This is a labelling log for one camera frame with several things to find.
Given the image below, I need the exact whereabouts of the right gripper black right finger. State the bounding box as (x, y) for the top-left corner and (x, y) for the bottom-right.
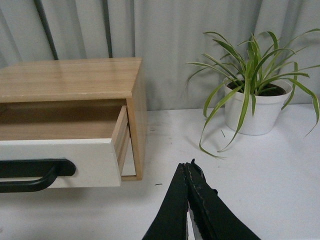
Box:
(185, 159), (259, 240)

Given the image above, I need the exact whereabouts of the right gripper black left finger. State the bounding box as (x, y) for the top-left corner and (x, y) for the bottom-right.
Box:
(143, 163), (188, 240)

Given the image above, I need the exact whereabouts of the white drawer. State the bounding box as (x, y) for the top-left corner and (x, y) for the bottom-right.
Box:
(0, 106), (130, 193)
(121, 141), (136, 176)

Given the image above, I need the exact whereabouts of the wooden drawer cabinet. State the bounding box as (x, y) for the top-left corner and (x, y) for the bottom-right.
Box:
(0, 57), (148, 182)

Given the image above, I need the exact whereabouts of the grey curtain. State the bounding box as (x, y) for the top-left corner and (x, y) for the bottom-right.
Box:
(0, 0), (320, 110)

